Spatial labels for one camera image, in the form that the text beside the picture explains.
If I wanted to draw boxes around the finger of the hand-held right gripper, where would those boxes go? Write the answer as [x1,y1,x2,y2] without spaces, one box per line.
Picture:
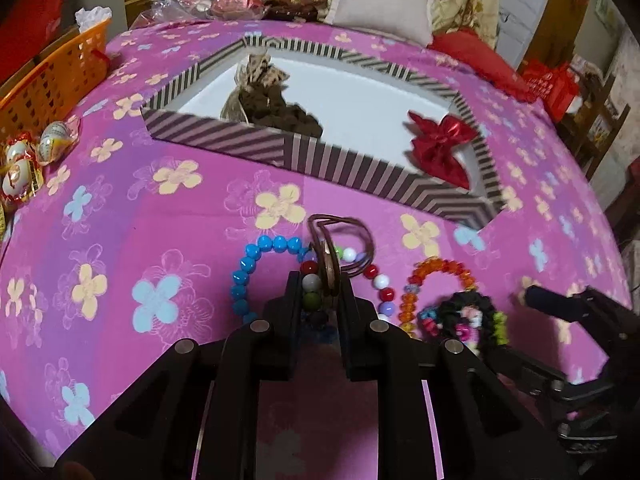
[482,347,568,400]
[522,284,626,335]

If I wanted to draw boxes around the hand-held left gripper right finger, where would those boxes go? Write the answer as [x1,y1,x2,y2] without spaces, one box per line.
[335,274,581,480]

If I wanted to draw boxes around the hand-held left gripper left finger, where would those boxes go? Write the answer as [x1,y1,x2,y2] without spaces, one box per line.
[55,270,307,480]

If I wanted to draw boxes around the multicolour bead bracelet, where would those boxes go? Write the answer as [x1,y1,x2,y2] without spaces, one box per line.
[300,245,398,326]

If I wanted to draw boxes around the thin dark brown hair band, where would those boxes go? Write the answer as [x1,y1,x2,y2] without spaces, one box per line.
[306,214,375,306]

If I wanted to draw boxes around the blue bead bracelet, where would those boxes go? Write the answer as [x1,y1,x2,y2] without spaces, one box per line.
[230,235,313,326]

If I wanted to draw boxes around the orange crystal bead bracelet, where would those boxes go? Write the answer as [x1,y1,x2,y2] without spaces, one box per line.
[397,256,476,338]

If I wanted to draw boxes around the black scrunchie with coloured beads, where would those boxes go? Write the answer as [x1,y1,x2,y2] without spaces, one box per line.
[417,291,508,358]

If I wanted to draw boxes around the striped hexagonal box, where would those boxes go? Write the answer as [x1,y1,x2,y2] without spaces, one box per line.
[141,35,507,231]

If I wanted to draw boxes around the pink floral bedsheet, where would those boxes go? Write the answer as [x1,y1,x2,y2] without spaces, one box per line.
[0,19,633,480]

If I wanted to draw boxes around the wooden chair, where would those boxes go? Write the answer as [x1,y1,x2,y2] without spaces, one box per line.
[560,55,633,181]

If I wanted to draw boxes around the red satin bow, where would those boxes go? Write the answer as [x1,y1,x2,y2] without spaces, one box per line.
[406,110,480,191]

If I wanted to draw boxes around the brown scrunchie with bow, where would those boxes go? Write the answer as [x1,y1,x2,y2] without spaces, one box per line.
[220,52,326,138]

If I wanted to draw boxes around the red shopping bag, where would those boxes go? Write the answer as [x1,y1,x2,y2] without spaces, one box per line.
[520,57,581,121]

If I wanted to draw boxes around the red pillow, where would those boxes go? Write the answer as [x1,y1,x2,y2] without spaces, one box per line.
[429,29,538,103]

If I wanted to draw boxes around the wrapped egg toy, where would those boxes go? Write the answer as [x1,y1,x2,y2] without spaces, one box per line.
[1,160,43,206]
[39,121,78,165]
[5,137,38,168]

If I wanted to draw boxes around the white cushion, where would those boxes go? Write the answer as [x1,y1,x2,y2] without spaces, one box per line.
[325,0,435,46]

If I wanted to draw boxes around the orange plastic basket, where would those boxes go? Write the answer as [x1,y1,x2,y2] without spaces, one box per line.
[0,17,113,133]

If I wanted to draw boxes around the white crumpled tissue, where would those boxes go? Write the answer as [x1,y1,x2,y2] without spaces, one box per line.
[75,6,112,31]

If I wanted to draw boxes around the red chair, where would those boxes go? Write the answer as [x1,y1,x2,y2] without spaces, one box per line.
[0,0,71,78]

